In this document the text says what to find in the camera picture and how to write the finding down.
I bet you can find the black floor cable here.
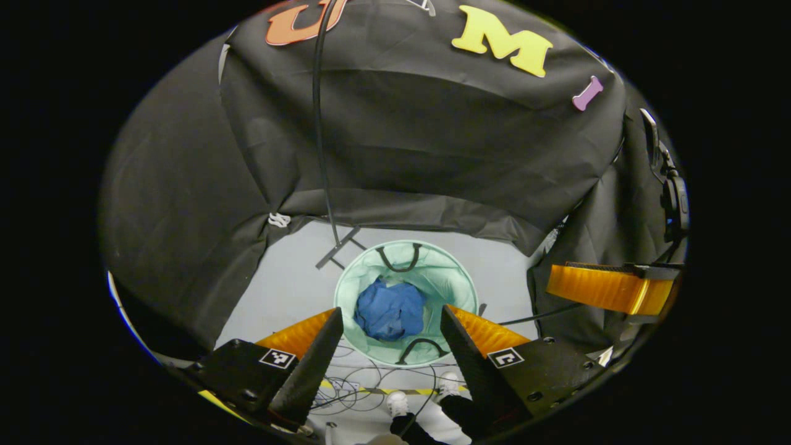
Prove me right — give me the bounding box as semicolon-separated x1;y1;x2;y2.
497;302;583;326

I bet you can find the person's right leg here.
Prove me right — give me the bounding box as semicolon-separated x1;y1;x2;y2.
440;394;493;441

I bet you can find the black clothes rack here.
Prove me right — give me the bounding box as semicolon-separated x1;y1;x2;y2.
311;0;370;271

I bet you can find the green laundry hamper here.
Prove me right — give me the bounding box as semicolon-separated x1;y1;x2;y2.
334;240;480;367

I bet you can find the yellow black floor tape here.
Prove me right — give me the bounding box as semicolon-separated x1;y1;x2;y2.
319;379;470;397

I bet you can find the black hanging device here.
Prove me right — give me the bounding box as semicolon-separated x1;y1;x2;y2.
640;108;691;243

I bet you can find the person's leg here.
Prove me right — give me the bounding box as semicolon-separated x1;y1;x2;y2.
389;414;447;445
440;394;493;441

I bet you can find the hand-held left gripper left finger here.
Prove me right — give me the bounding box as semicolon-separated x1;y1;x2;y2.
182;307;345;433

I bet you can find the person's left leg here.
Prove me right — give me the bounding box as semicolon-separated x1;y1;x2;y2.
389;414;447;445

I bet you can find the blue shirt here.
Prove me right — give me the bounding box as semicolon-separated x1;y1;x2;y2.
353;278;427;342

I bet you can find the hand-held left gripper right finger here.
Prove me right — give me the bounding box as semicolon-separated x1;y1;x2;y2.
439;304;605;433

